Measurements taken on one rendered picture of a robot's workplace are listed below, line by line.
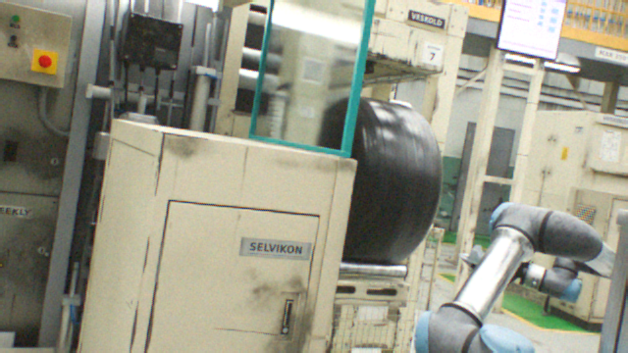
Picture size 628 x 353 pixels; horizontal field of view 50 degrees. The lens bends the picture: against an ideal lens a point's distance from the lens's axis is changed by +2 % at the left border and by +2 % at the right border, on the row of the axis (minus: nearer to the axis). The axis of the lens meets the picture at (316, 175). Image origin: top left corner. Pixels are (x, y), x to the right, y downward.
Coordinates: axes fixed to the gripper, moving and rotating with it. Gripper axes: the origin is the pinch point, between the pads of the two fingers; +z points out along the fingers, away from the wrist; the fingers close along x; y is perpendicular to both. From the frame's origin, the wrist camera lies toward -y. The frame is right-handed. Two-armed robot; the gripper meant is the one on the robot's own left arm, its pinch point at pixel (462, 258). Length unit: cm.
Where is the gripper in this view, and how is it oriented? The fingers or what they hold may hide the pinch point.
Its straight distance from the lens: 221.5
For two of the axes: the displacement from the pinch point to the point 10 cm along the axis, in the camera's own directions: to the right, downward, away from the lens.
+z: -8.8, -3.0, 3.7
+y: 1.3, -9.0, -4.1
